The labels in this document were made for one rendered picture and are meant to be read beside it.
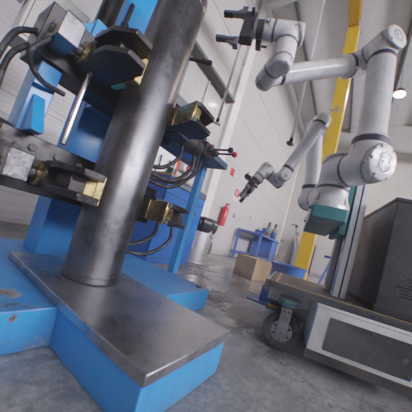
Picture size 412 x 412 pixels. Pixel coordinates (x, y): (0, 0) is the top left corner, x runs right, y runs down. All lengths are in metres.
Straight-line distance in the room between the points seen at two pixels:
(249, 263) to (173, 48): 2.77
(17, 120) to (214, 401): 1.09
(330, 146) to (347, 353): 2.73
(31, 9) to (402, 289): 2.32
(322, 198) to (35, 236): 1.40
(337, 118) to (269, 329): 3.02
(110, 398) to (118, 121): 0.85
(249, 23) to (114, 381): 1.29
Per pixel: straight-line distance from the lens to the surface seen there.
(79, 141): 1.32
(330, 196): 1.18
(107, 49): 0.90
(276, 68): 1.08
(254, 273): 3.27
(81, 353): 0.71
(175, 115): 1.20
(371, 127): 1.20
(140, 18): 1.71
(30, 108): 1.01
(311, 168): 1.91
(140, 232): 2.42
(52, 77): 1.10
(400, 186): 12.09
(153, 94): 0.99
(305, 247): 3.09
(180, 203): 2.49
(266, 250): 7.60
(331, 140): 3.50
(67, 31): 1.00
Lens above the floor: 0.44
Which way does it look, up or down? 4 degrees up
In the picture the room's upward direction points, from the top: 16 degrees clockwise
